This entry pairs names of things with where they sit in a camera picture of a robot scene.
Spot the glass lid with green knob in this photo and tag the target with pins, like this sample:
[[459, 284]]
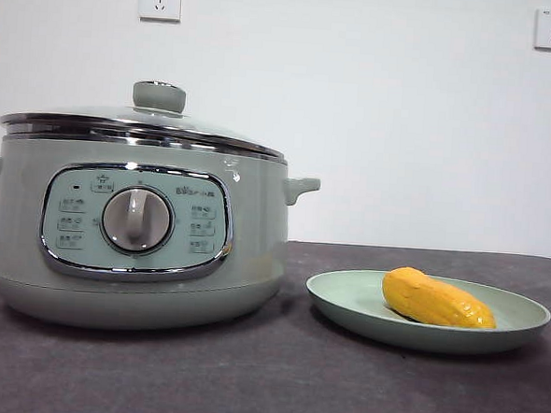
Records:
[[158, 97]]

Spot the yellow corn cob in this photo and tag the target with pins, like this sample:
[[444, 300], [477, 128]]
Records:
[[433, 300]]

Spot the pale green electric steamer pot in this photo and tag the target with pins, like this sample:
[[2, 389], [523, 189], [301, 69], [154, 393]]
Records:
[[250, 242]]

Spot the pale green round plate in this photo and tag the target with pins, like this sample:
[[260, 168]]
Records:
[[345, 295]]

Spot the grey steamer control dial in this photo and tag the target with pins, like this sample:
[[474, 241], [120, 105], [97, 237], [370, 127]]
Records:
[[137, 220]]

